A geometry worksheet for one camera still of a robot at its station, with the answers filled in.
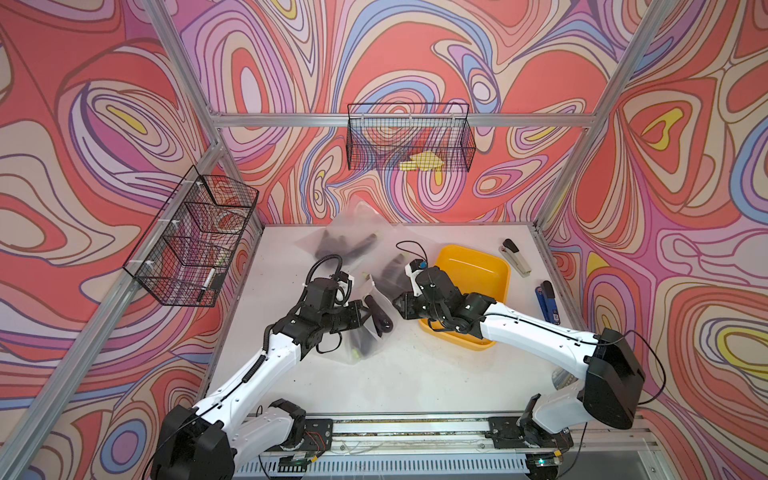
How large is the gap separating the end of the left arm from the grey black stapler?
2.15ft

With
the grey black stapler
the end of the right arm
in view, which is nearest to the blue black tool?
the grey black stapler

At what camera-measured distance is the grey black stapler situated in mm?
1064

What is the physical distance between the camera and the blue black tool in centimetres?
93

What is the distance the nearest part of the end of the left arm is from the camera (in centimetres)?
57

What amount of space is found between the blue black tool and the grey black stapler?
71 millimetres

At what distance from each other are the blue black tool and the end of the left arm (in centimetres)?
63
